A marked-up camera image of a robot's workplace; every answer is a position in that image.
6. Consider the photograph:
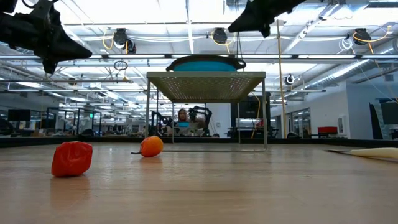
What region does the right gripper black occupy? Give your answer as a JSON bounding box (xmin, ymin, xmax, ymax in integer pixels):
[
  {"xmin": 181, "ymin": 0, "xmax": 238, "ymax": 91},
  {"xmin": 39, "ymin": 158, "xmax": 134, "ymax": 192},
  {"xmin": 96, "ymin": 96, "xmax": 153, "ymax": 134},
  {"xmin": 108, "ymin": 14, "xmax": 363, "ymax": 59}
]
[{"xmin": 228, "ymin": 0, "xmax": 307, "ymax": 39}]

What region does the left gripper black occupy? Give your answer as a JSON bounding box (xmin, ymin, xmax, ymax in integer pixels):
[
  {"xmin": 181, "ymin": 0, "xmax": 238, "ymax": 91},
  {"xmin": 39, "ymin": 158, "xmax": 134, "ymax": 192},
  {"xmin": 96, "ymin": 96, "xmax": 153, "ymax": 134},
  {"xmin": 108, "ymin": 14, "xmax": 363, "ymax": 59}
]
[{"xmin": 0, "ymin": 0, "xmax": 93, "ymax": 75}]

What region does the blue collapsible colander bowl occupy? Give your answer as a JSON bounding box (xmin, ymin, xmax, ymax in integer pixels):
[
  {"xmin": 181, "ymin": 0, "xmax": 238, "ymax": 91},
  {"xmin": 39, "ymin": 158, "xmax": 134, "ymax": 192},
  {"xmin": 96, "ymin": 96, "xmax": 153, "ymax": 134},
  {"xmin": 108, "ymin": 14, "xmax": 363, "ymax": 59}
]
[{"xmin": 165, "ymin": 54, "xmax": 248, "ymax": 73}]

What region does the black monitor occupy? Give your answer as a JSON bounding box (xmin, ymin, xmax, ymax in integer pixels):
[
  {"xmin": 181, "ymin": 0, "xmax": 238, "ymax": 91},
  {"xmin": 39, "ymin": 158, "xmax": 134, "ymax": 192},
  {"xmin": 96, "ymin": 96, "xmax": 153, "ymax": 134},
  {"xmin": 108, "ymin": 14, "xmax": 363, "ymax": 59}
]
[
  {"xmin": 7, "ymin": 108, "xmax": 31, "ymax": 122},
  {"xmin": 230, "ymin": 96, "xmax": 265, "ymax": 119}
]

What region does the small orange-red pepper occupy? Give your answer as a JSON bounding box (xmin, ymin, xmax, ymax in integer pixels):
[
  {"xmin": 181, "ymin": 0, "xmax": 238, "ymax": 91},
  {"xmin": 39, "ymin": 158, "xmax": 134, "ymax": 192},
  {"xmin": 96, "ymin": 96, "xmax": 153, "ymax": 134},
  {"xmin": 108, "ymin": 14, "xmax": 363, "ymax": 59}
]
[
  {"xmin": 130, "ymin": 136, "xmax": 164, "ymax": 158},
  {"xmin": 51, "ymin": 141, "xmax": 94, "ymax": 179}
]

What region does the person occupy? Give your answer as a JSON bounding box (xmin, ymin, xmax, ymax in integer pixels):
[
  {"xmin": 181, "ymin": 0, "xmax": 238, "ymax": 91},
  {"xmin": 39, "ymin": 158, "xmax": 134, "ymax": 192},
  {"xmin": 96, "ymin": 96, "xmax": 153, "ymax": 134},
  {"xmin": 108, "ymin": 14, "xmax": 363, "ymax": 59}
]
[{"xmin": 175, "ymin": 108, "xmax": 191, "ymax": 129}]

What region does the red box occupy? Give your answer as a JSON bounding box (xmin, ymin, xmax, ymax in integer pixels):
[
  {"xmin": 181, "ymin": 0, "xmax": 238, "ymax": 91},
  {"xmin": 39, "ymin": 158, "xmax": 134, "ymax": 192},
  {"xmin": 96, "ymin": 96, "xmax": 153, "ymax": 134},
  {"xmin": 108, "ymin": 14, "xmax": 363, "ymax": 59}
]
[{"xmin": 317, "ymin": 126, "xmax": 338, "ymax": 135}]

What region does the yellow hanging cable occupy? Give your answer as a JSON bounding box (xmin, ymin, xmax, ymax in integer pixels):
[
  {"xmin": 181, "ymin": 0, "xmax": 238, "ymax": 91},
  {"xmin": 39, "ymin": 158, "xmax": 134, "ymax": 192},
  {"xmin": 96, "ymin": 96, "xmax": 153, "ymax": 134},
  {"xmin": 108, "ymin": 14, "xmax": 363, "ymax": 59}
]
[{"xmin": 274, "ymin": 18, "xmax": 289, "ymax": 138}]

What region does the black aluminium frame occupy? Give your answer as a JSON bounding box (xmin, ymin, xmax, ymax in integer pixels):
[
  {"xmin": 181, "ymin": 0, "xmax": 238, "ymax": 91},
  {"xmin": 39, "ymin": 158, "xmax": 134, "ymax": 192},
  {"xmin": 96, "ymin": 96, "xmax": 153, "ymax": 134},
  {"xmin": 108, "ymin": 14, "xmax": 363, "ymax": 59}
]
[{"xmin": 0, "ymin": 134, "xmax": 398, "ymax": 149}]

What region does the knife with cream handle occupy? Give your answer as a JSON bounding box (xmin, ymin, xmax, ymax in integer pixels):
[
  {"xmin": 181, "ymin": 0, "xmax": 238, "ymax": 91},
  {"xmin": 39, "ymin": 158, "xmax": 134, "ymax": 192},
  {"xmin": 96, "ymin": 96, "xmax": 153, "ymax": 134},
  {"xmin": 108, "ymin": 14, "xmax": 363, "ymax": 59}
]
[{"xmin": 325, "ymin": 147, "xmax": 398, "ymax": 162}]

